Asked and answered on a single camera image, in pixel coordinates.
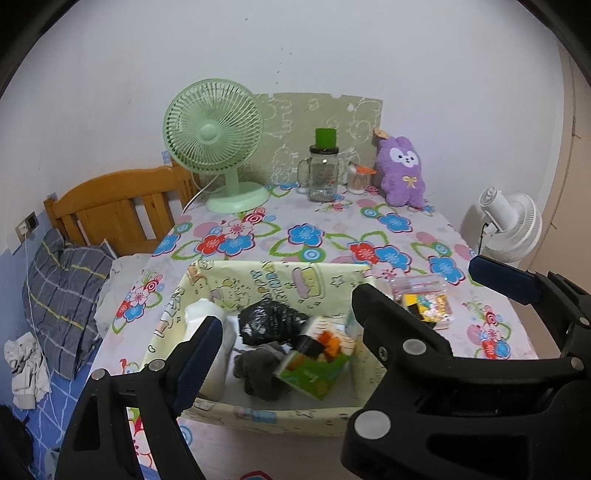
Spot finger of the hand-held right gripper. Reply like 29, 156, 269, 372
468, 256, 591, 333
351, 284, 456, 398

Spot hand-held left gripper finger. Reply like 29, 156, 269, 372
54, 315, 225, 480

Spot colourful snack packet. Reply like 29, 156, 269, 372
401, 290, 455, 329

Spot clear pink pouch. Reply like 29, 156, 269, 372
390, 274, 446, 301

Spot grey socks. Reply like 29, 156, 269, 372
233, 342, 296, 403

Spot black plastic bag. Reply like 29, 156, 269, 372
238, 299, 311, 347

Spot green tissue packet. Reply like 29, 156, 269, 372
276, 316, 354, 401

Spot yellow printed fabric box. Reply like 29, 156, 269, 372
141, 259, 389, 438

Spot white standing fan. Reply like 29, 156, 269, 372
459, 186, 543, 266

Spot white bedding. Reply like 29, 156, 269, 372
95, 254, 153, 324

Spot purple plush bunny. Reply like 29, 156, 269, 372
373, 129, 428, 208

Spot grey plaid pillow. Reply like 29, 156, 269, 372
22, 228, 115, 381

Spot blue grid bed sheet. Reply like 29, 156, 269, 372
14, 364, 153, 480

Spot cotton swab container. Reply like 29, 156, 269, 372
346, 165, 375, 195

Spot crumpled white cloth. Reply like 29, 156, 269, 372
4, 332, 51, 411

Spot glass jar mug green lid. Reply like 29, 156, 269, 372
295, 128, 348, 204

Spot wooden bed headboard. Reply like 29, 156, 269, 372
44, 165, 201, 257

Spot green desk fan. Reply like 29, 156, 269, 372
163, 78, 271, 214

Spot green printed board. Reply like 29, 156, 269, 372
254, 91, 384, 185

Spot wall socket plate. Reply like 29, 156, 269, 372
16, 211, 40, 241

